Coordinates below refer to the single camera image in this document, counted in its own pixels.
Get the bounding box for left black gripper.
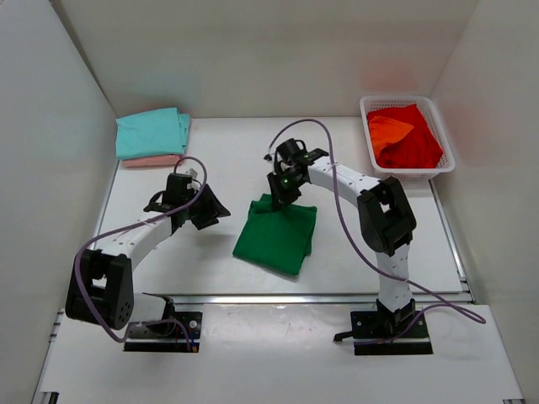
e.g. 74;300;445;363
184;183;231;230

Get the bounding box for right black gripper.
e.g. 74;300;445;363
268;169;307;213

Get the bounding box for green t shirt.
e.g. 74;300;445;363
232;194;318;277

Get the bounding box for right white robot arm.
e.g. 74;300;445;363
264;138;417;338

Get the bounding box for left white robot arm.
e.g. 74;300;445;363
65;173;231;335

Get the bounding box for folded pink t shirt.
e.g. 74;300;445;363
121;154;183;168

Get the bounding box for folded teal t shirt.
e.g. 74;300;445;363
115;108;191;160

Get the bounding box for white plastic basket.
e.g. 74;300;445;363
360;95;455;180

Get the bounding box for orange t shirt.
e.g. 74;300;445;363
368;116;414;157

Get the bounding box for red t shirt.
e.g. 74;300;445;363
367;104;443;169

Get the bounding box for aluminium table rail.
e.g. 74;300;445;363
138;290;475;306

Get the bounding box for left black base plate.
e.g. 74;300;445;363
123;310;203;354

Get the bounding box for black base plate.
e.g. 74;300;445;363
123;310;203;354
334;311;434;356

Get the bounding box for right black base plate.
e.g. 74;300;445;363
334;311;434;356

